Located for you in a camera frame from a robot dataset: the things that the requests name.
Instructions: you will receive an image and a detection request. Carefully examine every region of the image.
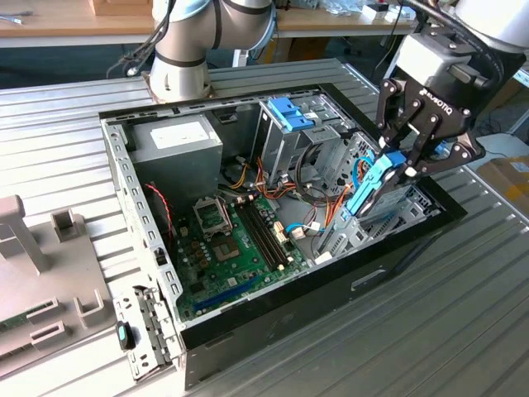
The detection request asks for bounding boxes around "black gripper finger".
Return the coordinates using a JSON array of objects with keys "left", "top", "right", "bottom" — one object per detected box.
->
[
  {"left": 391, "top": 132, "right": 488, "bottom": 188},
  {"left": 375, "top": 77, "right": 423, "bottom": 155}
]

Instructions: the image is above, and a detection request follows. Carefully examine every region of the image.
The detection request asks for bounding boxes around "blue data wire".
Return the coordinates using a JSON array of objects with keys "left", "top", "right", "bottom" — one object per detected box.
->
[{"left": 350, "top": 151, "right": 375, "bottom": 198}]

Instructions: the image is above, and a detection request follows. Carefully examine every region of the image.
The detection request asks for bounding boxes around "orange red power wire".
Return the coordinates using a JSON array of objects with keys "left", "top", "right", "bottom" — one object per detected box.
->
[{"left": 316, "top": 159, "right": 369, "bottom": 235}]

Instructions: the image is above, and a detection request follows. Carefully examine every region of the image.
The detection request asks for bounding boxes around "grey metal disk bay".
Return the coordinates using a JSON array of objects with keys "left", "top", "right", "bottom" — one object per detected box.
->
[{"left": 312, "top": 181, "right": 442, "bottom": 266}]

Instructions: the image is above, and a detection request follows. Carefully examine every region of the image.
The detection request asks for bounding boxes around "white flat panel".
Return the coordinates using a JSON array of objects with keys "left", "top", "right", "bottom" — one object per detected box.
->
[{"left": 474, "top": 132, "right": 529, "bottom": 170}]

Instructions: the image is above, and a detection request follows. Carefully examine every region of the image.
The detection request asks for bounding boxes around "cardboard box with yellow tape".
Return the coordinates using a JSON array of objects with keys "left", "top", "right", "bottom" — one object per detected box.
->
[{"left": 474, "top": 155, "right": 529, "bottom": 216}]

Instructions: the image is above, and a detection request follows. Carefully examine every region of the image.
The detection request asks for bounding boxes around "large brown cardboard box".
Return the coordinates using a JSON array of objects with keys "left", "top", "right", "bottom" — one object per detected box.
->
[{"left": 483, "top": 76, "right": 524, "bottom": 115}]

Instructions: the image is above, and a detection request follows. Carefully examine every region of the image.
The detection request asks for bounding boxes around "blue plastic drive latch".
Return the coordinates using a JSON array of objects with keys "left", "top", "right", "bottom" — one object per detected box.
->
[
  {"left": 286, "top": 110, "right": 320, "bottom": 132},
  {"left": 267, "top": 97, "right": 303, "bottom": 119}
]

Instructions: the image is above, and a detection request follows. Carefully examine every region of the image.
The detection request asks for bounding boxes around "small white box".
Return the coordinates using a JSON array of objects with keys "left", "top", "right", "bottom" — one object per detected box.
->
[{"left": 363, "top": 2, "right": 414, "bottom": 22}]

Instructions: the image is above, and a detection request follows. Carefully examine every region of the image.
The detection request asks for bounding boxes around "long wooden desk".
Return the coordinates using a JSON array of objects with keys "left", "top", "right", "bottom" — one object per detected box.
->
[{"left": 274, "top": 0, "right": 418, "bottom": 86}]

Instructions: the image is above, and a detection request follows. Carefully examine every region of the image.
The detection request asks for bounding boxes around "grey drive cage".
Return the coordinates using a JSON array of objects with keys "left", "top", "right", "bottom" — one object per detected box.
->
[{"left": 250, "top": 94, "right": 357, "bottom": 189}]

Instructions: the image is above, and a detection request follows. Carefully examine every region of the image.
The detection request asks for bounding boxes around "black RAM slot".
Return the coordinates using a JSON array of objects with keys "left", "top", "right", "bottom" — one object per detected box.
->
[
  {"left": 247, "top": 201, "right": 291, "bottom": 269},
  {"left": 238, "top": 203, "right": 283, "bottom": 273}
]

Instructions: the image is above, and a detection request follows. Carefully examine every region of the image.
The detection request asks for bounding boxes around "black open PC case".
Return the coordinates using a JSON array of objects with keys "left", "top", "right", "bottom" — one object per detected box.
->
[{"left": 98, "top": 82, "right": 469, "bottom": 392}]

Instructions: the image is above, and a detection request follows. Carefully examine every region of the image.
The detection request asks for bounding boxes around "CPU socket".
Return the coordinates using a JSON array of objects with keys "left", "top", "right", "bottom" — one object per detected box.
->
[{"left": 193, "top": 197, "right": 233, "bottom": 237}]

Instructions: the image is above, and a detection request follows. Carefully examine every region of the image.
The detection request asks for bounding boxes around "green motherboard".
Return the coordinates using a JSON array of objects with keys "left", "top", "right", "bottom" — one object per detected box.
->
[{"left": 171, "top": 194, "right": 313, "bottom": 323}]

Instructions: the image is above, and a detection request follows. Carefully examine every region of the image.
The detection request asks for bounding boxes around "square chipset chip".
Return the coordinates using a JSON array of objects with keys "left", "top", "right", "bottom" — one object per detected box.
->
[{"left": 212, "top": 242, "right": 282, "bottom": 262}]

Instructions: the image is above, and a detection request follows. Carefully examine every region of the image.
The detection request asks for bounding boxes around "grey power supply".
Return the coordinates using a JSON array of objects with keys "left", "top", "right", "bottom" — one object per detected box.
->
[{"left": 127, "top": 114, "right": 224, "bottom": 208}]

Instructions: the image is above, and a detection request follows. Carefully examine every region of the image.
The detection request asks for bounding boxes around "blue expansion slot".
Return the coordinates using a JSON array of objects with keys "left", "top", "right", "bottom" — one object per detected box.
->
[{"left": 193, "top": 275, "right": 261, "bottom": 313}]

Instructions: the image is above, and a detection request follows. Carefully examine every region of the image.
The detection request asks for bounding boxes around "wooden box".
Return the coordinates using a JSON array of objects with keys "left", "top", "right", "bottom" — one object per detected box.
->
[{"left": 88, "top": 0, "right": 154, "bottom": 17}]

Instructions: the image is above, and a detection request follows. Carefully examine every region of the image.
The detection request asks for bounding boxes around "wooden desk with wrench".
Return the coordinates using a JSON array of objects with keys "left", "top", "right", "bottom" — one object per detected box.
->
[{"left": 0, "top": 0, "right": 158, "bottom": 49}]

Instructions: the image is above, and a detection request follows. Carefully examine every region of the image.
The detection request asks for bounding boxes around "grey parts rack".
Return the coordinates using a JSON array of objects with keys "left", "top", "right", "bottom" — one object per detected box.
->
[{"left": 0, "top": 194, "right": 117, "bottom": 380}]

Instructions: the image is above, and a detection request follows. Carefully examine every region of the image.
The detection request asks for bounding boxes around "green RAM stick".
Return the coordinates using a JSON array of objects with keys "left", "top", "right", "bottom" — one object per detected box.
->
[{"left": 0, "top": 304, "right": 55, "bottom": 334}]

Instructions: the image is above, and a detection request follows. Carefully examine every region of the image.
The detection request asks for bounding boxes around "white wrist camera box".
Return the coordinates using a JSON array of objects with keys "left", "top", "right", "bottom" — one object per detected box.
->
[{"left": 395, "top": 35, "right": 489, "bottom": 104}]

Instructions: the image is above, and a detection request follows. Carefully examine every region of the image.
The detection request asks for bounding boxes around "grey metal shelf frame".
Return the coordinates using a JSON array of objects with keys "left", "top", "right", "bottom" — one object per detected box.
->
[{"left": 510, "top": 61, "right": 529, "bottom": 134}]

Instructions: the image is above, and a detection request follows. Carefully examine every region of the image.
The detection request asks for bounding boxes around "black wire loop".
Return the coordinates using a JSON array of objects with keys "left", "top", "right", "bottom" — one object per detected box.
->
[{"left": 295, "top": 142, "right": 331, "bottom": 203}]

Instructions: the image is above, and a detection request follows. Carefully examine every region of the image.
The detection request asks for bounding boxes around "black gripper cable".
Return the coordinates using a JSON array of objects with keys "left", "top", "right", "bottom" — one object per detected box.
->
[{"left": 398, "top": 0, "right": 508, "bottom": 84}]

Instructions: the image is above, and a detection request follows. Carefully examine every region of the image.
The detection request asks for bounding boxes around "orange yellow wire bundle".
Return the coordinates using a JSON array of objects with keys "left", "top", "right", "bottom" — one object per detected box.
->
[{"left": 221, "top": 159, "right": 298, "bottom": 203}]

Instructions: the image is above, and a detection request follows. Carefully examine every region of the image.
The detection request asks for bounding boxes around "short light blue wire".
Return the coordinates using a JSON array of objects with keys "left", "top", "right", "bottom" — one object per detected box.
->
[{"left": 284, "top": 222, "right": 311, "bottom": 241}]

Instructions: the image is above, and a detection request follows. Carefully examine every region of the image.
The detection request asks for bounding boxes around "red black fan wire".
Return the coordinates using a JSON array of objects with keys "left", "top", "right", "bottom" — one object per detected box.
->
[{"left": 145, "top": 184, "right": 174, "bottom": 249}]

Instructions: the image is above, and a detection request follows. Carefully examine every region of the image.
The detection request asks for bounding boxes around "square brown base plate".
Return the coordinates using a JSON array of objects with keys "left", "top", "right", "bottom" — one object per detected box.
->
[{"left": 140, "top": 69, "right": 216, "bottom": 104}]

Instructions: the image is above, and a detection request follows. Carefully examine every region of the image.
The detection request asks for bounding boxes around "black cable bundle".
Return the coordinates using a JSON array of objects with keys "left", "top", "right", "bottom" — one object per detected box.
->
[{"left": 106, "top": 0, "right": 222, "bottom": 79}]

